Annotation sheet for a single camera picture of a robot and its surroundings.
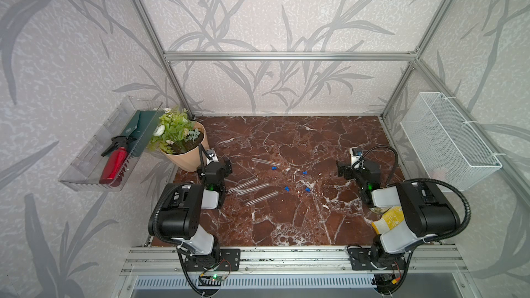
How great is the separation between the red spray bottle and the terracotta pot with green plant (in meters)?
0.07

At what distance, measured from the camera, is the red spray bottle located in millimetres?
563

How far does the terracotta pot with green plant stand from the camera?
77 centimetres
